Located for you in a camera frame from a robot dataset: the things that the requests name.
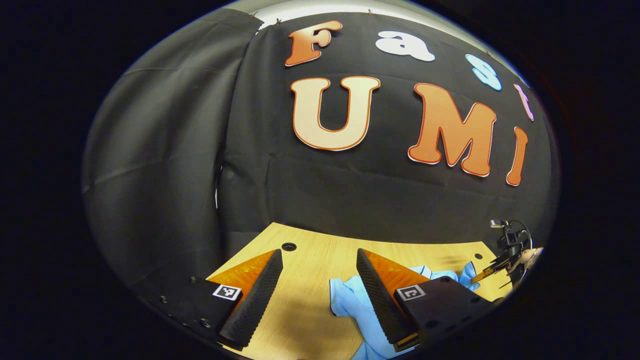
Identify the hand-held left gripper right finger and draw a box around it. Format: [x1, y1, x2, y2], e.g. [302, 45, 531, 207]
[356, 248, 501, 354]

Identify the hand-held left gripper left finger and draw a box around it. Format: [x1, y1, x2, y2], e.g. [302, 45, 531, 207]
[150, 249, 284, 352]

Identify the light blue T-shirt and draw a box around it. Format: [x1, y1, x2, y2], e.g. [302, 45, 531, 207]
[328, 260, 482, 360]

